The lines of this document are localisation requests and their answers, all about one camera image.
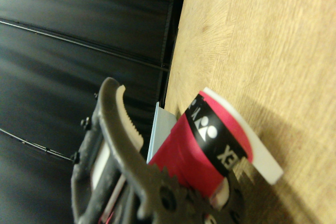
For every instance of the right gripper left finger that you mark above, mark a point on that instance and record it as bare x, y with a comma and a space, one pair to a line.
84, 155

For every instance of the blue litter tray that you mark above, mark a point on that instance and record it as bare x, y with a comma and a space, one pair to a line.
160, 127

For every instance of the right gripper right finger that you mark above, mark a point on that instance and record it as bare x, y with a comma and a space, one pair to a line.
118, 129

